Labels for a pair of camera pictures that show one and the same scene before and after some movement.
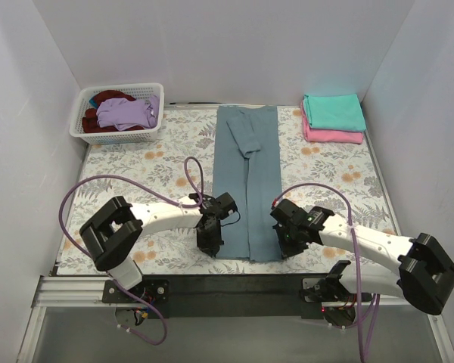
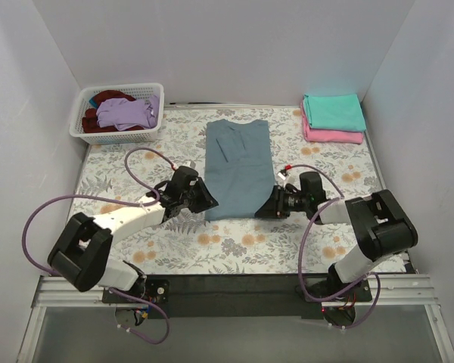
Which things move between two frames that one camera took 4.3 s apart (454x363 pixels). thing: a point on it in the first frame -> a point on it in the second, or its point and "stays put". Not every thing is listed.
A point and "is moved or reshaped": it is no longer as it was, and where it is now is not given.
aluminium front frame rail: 54,291 stays put
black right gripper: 287,244 -> 278,202
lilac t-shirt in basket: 125,113 stays put
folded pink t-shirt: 328,135 stays put
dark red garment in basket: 90,123 stays put
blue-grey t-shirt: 247,162 is moved or reshaped
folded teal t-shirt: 335,111 stays put
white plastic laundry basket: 119,114 stays put
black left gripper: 208,242 -> 194,195
